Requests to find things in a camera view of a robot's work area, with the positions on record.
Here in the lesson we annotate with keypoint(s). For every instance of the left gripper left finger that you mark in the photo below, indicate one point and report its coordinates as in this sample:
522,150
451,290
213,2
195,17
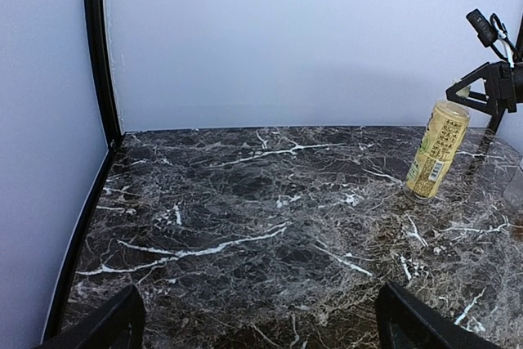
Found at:
117,323

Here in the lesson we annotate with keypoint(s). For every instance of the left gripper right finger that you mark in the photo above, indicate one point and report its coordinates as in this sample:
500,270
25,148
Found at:
406,322

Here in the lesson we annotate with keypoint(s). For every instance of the yellow tea bottle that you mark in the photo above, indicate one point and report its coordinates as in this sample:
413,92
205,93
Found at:
443,135

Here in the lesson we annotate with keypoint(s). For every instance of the left black frame post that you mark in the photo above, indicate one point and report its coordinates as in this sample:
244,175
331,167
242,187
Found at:
100,62

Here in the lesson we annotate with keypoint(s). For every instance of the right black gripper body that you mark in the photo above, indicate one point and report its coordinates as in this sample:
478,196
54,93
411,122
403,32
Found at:
504,86

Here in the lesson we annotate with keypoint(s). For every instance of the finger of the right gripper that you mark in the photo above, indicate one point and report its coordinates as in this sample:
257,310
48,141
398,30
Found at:
468,77
477,101

